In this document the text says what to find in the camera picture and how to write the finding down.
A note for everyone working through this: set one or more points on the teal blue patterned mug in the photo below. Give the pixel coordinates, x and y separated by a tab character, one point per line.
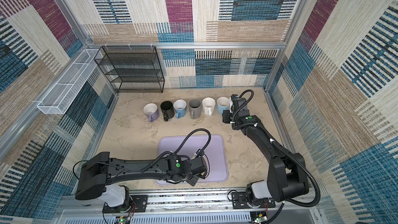
180	107

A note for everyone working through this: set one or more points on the black mug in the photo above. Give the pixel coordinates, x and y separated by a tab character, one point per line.
167	109

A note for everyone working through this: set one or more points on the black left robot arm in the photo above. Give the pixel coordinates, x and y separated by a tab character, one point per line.
102	171

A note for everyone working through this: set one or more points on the aluminium front rail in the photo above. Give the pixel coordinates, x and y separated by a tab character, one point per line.
186	206

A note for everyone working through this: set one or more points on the white wire mesh basket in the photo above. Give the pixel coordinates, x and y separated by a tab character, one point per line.
58	100

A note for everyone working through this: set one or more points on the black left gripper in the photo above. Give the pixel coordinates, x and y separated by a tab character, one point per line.
194	182

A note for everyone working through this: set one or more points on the white mug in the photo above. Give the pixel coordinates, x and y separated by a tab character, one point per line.
208	105

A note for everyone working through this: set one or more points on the light blue mug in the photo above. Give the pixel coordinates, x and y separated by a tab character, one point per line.
223	103

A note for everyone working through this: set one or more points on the black wire mesh shelf rack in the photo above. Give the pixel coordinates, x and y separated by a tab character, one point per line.
131	69

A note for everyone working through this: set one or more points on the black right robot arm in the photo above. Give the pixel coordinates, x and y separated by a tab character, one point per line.
285	179

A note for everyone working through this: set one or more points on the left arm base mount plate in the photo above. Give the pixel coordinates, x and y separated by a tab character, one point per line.
124	204

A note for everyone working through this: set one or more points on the grey mug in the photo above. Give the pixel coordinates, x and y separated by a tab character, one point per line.
195	109

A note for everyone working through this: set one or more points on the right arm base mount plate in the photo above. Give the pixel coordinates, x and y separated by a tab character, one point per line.
243	200

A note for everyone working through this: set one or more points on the lavender silicone tray mat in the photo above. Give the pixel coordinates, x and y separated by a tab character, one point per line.
215	153

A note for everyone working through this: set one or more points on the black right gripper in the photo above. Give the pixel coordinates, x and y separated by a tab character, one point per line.
225	115

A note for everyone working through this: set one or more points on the lavender purple mug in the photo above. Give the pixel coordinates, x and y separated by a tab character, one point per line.
151	112

